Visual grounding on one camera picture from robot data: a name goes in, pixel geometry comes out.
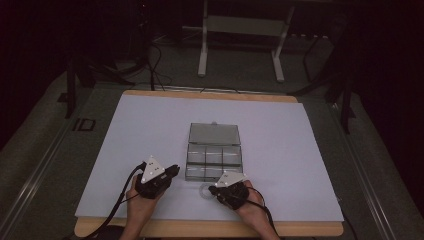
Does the white metal stand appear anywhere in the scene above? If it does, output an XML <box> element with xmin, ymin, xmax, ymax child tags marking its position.
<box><xmin>197</xmin><ymin>0</ymin><xmax>296</xmax><ymax>84</ymax></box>

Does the person's right hand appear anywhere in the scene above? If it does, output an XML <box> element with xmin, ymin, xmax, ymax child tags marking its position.
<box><xmin>233</xmin><ymin>179</ymin><xmax>268</xmax><ymax>222</ymax></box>

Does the black tripod stand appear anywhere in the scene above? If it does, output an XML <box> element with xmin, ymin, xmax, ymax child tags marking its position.
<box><xmin>287</xmin><ymin>31</ymin><xmax>357</xmax><ymax>135</ymax></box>
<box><xmin>57</xmin><ymin>54</ymin><xmax>136</xmax><ymax>120</ymax></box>

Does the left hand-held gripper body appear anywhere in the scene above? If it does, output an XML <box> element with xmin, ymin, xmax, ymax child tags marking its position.
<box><xmin>134</xmin><ymin>154</ymin><xmax>173</xmax><ymax>200</ymax></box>

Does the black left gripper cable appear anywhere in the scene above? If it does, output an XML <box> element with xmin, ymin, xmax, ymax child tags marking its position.
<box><xmin>82</xmin><ymin>161</ymin><xmax>148</xmax><ymax>240</ymax></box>

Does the wooden table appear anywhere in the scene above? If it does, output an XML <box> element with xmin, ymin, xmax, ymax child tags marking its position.
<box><xmin>73</xmin><ymin>89</ymin><xmax>345</xmax><ymax>239</ymax></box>

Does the metal floor rail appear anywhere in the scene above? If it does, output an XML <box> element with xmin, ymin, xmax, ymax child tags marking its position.
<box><xmin>0</xmin><ymin>109</ymin><xmax>80</xmax><ymax>240</ymax></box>
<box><xmin>328</xmin><ymin>102</ymin><xmax>398</xmax><ymax>240</ymax></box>

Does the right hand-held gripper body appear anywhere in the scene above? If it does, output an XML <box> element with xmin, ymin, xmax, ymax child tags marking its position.
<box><xmin>214</xmin><ymin>171</ymin><xmax>250</xmax><ymax>211</ymax></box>

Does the black floor cable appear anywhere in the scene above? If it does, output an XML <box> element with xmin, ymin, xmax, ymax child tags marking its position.
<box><xmin>145</xmin><ymin>42</ymin><xmax>174</xmax><ymax>92</ymax></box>

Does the person's left hand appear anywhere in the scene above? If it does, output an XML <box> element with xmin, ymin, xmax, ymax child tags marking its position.
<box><xmin>126</xmin><ymin>174</ymin><xmax>167</xmax><ymax>218</ymax></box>

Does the white table mat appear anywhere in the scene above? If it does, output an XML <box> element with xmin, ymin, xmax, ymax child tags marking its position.
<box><xmin>74</xmin><ymin>94</ymin><xmax>345</xmax><ymax>223</ymax></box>

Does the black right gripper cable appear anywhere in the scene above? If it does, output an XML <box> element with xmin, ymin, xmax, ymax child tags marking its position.
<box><xmin>247</xmin><ymin>186</ymin><xmax>282</xmax><ymax>240</ymax></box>

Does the clear plastic compartment box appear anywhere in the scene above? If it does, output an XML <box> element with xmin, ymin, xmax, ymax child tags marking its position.
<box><xmin>184</xmin><ymin>121</ymin><xmax>244</xmax><ymax>183</ymax></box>

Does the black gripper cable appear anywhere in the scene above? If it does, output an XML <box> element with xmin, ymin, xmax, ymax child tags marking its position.
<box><xmin>247</xmin><ymin>186</ymin><xmax>282</xmax><ymax>240</ymax></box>
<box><xmin>82</xmin><ymin>161</ymin><xmax>148</xmax><ymax>240</ymax></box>

